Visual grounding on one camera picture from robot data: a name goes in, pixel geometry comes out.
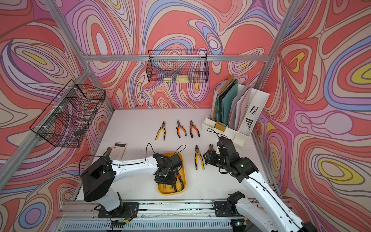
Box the yellow plastic storage box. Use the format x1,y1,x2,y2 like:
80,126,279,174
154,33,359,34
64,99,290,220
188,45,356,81
153,153,186,195

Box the orange black small pliers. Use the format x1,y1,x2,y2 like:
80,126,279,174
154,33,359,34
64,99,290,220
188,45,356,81
174,170,185,191

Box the yellow black combination pliers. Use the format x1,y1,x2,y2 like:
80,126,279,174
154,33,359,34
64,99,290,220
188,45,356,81
194,145,205,171

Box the orange black combination pliers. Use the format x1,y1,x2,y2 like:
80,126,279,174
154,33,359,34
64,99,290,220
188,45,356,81
189,120,201,138

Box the orange black needle-nose pliers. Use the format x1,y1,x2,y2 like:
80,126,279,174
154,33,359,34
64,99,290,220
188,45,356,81
176,119,187,138

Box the yellow black long-nose pliers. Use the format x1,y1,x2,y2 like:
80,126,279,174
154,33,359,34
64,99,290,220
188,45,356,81
155,121,166,141

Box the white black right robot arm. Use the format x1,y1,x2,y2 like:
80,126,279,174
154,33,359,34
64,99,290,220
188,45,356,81
208,136,317,232

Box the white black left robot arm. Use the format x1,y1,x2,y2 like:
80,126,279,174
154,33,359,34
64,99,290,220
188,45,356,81
81,153,183,212

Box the white pocket calculator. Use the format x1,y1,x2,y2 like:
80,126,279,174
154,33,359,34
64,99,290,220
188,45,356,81
109,143,127,160

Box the green file folder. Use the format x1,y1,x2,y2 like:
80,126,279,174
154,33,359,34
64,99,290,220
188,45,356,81
215,80,238,125

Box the grey small clip object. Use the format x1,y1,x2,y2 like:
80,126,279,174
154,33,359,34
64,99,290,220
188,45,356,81
103,148,112,157

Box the white desktop file organizer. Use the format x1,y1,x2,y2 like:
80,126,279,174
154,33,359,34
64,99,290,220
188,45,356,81
202,77,270,148

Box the brown file folder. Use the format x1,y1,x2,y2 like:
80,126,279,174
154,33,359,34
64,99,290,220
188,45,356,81
218,75,235,95

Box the yellow sticky note pad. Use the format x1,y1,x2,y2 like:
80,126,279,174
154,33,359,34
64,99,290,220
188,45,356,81
175,74,189,83

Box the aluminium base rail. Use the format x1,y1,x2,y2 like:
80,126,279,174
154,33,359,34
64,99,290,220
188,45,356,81
52,199,257,232

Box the black wire basket back wall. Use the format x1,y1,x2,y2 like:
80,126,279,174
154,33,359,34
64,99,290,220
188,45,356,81
146,49,209,84

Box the black wire basket wall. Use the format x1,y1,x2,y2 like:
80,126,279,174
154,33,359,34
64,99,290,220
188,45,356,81
30,80,106,148
146,49,209,84

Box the black wire basket left wall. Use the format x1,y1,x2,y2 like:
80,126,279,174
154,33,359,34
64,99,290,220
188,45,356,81
30,80,106,148

